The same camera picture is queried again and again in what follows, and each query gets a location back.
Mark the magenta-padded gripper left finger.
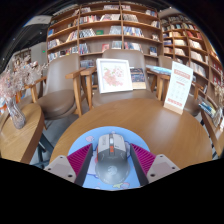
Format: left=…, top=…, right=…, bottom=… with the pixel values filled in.
left=43, top=143, right=94, bottom=187

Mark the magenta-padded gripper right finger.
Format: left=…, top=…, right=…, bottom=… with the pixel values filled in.
left=129, top=143, right=181, bottom=187

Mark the grey computer mouse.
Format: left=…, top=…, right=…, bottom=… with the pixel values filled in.
left=94, top=133, right=132, bottom=184

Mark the round blue mouse pad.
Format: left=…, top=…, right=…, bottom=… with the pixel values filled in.
left=67, top=125, right=151, bottom=191

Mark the round wooden side table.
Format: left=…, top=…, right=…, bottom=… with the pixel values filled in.
left=0, top=102, right=46, bottom=164
left=199, top=109, right=224, bottom=158

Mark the brown wooden armchair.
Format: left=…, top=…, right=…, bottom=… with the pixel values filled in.
left=79, top=48, right=171, bottom=109
left=156, top=54, right=208, bottom=118
left=24, top=53, right=88, bottom=129

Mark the glass vase with dried flowers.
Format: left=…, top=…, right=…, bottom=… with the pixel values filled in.
left=213, top=78, right=224, bottom=129
left=0, top=54, right=48, bottom=130

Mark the stack of books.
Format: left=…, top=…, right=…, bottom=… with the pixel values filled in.
left=198, top=98, right=221, bottom=118

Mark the white sign on wooden base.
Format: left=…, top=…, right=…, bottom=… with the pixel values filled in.
left=163, top=60, right=194, bottom=115

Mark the dark book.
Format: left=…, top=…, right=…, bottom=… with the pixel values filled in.
left=129, top=67, right=147, bottom=90

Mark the light blue book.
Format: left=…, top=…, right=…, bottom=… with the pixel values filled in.
left=146, top=64, right=173, bottom=76

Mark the white framed floral picture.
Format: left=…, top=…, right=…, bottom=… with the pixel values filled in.
left=95, top=58, right=134, bottom=94

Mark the small distant book shelf unit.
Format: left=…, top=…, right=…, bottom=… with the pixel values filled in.
left=13, top=48, right=33, bottom=68

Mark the curved wooden book shelf unit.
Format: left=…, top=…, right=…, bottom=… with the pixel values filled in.
left=159, top=13, right=224, bottom=111

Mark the wide wooden book shelf unit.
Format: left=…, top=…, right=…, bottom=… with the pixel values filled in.
left=45, top=1, right=160, bottom=68

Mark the white ceiling panel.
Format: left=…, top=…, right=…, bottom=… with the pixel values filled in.
left=24, top=14, right=53, bottom=27

